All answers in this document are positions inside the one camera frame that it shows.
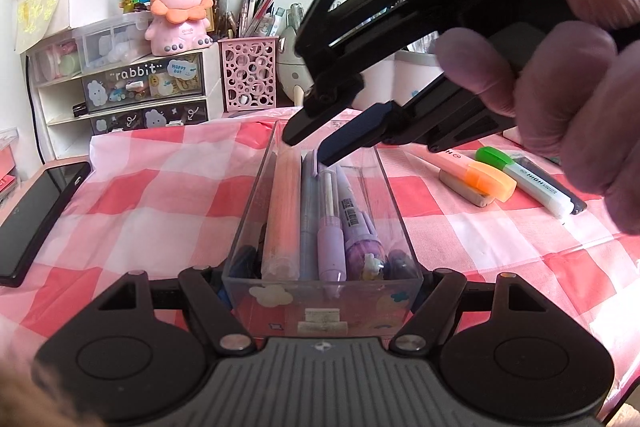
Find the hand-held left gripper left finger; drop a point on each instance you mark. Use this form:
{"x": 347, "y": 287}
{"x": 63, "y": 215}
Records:
{"x": 200, "y": 302}

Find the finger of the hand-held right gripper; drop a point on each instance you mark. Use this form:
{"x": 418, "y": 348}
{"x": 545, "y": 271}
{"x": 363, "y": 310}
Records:
{"x": 350, "y": 137}
{"x": 325, "y": 92}

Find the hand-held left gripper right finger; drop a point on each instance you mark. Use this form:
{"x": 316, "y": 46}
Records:
{"x": 445, "y": 302}

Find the thick purple cartoon pen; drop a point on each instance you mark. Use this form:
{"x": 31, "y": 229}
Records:
{"x": 357, "y": 227}

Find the pink highlighter pen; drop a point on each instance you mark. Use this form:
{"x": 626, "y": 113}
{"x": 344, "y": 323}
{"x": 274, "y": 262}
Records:
{"x": 282, "y": 217}

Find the slim lilac pen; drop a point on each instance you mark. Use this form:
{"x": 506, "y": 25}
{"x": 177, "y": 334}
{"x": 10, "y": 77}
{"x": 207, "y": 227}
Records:
{"x": 330, "y": 247}

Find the white eraser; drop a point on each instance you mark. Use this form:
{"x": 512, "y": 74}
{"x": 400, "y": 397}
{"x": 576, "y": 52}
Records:
{"x": 465, "y": 189}

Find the clear plastic tray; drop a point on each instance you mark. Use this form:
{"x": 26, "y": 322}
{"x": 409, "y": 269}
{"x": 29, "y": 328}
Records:
{"x": 320, "y": 307}

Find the orange highlighter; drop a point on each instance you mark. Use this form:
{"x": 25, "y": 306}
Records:
{"x": 485, "y": 179}

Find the green highlighter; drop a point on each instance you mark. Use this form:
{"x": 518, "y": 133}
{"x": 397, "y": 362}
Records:
{"x": 530, "y": 187}

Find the black case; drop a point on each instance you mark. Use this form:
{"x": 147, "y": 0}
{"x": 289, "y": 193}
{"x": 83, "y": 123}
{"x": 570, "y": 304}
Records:
{"x": 570, "y": 197}

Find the person's right hand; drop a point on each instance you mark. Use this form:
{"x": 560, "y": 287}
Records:
{"x": 575, "y": 82}

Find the egg shaped pen holder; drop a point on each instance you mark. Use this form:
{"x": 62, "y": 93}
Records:
{"x": 292, "y": 72}

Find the pink perforated pen holder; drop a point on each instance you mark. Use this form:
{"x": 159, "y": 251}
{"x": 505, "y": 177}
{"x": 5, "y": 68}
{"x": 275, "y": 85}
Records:
{"x": 247, "y": 77}

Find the pink checkered tablecloth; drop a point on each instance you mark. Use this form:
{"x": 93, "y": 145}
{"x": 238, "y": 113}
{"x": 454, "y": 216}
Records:
{"x": 150, "y": 217}

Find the bunch of thin pens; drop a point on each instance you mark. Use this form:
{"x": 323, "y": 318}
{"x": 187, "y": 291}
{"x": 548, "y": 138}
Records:
{"x": 250, "y": 17}

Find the white drawer organizer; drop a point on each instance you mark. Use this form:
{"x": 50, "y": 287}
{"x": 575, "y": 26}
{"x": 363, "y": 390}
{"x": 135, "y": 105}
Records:
{"x": 210, "y": 77}

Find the glass plant vase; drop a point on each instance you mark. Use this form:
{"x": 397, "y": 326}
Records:
{"x": 219, "y": 7}

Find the black smartphone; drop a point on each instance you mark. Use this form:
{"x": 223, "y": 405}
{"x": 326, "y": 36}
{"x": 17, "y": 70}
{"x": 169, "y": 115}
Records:
{"x": 35, "y": 217}

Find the clear plastic storage box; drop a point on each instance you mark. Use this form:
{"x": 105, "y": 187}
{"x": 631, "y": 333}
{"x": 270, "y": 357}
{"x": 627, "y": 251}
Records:
{"x": 100, "y": 42}

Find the pink flat box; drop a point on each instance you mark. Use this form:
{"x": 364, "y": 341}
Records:
{"x": 6, "y": 167}

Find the yellow paper sheet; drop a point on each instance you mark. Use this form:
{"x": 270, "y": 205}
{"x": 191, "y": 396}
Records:
{"x": 35, "y": 12}

